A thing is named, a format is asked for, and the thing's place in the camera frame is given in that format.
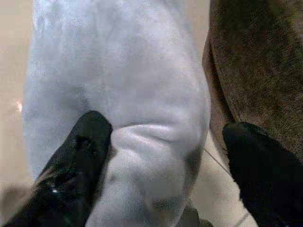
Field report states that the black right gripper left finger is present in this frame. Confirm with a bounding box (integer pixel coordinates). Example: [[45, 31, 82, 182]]
[[0, 110, 113, 227]]

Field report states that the light blue-grey pillow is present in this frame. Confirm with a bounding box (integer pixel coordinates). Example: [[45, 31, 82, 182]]
[[21, 0, 212, 227]]

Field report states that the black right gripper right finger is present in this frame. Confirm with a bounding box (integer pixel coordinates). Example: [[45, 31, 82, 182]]
[[222, 122, 303, 227]]

